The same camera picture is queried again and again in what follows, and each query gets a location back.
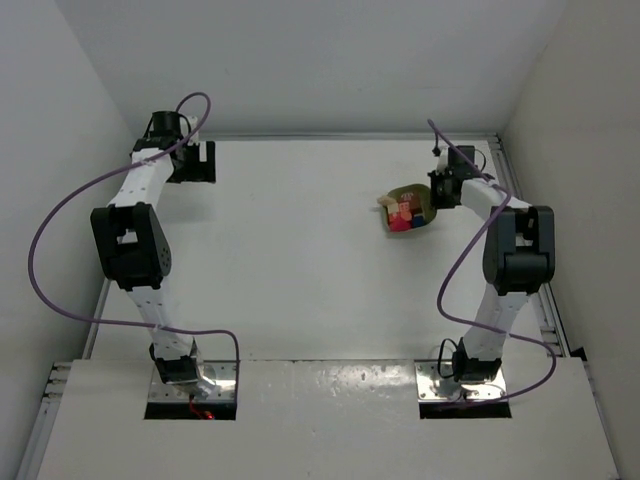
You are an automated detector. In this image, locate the green plastic bowl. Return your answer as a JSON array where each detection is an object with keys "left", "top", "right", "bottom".
[{"left": 376, "top": 183, "right": 437, "bottom": 236}]

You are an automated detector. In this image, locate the brown printed rectangular block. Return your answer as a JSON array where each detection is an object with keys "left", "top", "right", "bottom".
[{"left": 398, "top": 191, "right": 421, "bottom": 209}]

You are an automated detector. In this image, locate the salmon cube block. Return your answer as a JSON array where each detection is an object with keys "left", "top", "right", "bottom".
[{"left": 387, "top": 202, "right": 422, "bottom": 222}]

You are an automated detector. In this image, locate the natural wood cube block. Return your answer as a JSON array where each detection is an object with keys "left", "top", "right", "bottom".
[{"left": 377, "top": 195, "right": 397, "bottom": 207}]

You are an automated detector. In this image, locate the magenta roof block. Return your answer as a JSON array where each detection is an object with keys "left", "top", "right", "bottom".
[{"left": 388, "top": 216, "right": 412, "bottom": 233}]

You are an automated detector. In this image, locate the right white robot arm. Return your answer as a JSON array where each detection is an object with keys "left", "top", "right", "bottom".
[{"left": 429, "top": 146, "right": 555, "bottom": 384}]

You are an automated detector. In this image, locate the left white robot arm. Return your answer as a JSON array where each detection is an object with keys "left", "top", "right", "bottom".
[{"left": 90, "top": 111, "right": 216, "bottom": 399}]

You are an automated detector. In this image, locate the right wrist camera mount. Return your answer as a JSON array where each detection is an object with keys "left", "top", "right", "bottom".
[{"left": 433, "top": 148, "right": 448, "bottom": 172}]

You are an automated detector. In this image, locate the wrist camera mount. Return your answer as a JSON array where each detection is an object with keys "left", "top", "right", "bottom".
[
  {"left": 433, "top": 148, "right": 448, "bottom": 172},
  {"left": 179, "top": 114, "right": 199, "bottom": 145}
]

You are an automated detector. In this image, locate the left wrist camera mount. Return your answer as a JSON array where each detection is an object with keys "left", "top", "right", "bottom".
[{"left": 179, "top": 114, "right": 199, "bottom": 145}]

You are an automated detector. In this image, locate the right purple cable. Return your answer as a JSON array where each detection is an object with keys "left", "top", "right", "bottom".
[{"left": 427, "top": 118, "right": 557, "bottom": 404}]

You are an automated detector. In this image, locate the purple cable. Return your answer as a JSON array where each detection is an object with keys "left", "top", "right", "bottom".
[
  {"left": 28, "top": 92, "right": 242, "bottom": 364},
  {"left": 427, "top": 118, "right": 557, "bottom": 404}
]

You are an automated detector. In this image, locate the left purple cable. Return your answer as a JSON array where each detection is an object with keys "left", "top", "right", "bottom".
[{"left": 28, "top": 92, "right": 242, "bottom": 364}]

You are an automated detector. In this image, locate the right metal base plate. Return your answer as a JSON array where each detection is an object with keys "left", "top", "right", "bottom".
[{"left": 414, "top": 360, "right": 507, "bottom": 403}]

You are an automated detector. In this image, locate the metal base plate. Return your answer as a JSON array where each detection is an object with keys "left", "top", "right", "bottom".
[
  {"left": 414, "top": 360, "right": 507, "bottom": 403},
  {"left": 147, "top": 361, "right": 237, "bottom": 404}
]

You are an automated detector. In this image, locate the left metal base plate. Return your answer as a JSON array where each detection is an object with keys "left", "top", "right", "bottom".
[{"left": 147, "top": 361, "right": 237, "bottom": 404}]

